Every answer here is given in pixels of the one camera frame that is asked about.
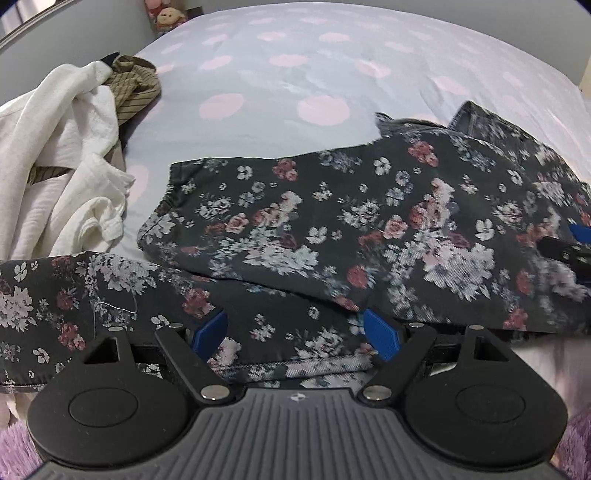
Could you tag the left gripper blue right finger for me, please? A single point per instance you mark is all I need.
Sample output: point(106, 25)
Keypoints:
point(402, 347)

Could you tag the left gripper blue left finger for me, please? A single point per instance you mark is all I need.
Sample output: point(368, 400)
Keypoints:
point(186, 353)

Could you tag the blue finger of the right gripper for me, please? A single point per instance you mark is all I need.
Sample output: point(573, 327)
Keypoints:
point(581, 233)

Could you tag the dark floral garment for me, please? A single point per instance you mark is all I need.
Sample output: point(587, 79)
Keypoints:
point(427, 223)

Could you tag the purple fleece jacket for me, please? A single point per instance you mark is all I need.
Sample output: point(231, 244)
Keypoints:
point(19, 457)

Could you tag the white cotton garment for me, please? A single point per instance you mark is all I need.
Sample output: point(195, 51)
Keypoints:
point(59, 194)

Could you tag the olive striped garment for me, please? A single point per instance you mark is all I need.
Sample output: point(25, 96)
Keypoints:
point(135, 85)

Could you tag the polka dot bed sheet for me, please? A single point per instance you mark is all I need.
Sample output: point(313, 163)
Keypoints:
point(291, 78)

